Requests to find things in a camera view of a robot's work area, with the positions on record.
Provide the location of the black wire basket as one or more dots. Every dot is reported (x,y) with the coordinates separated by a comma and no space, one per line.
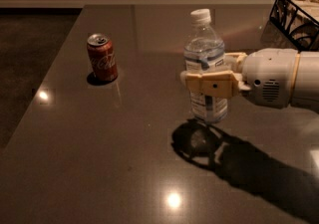
(298,20)

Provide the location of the red coca-cola can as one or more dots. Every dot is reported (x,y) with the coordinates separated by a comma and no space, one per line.
(102,57)

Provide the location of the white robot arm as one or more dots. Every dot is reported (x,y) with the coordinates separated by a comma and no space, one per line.
(305,88)

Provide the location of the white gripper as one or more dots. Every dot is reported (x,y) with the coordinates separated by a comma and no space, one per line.
(268,76)

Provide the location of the clear plastic water bottle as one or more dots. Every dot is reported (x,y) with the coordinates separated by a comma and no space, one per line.
(203,53)

